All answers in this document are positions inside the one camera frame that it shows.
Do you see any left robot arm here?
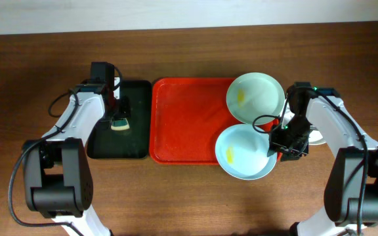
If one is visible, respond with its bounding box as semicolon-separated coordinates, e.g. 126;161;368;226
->
22;76;122;235

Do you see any red plastic tray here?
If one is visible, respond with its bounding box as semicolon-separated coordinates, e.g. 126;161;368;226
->
148;77;282;166

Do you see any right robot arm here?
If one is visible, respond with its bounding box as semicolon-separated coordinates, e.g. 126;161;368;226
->
268;83;378;235

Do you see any green and yellow sponge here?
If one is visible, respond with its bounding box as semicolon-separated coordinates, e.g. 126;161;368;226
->
110;118;130;131

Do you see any light blue plate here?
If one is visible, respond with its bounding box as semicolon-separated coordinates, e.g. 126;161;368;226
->
215;124;278;180

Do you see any black plastic tray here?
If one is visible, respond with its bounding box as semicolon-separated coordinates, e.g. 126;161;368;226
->
87;80;152;159

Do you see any mint green plate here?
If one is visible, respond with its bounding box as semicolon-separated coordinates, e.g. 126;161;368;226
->
226;72;285;125

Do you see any white plate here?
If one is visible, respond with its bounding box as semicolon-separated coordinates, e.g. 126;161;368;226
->
280;98;326;146

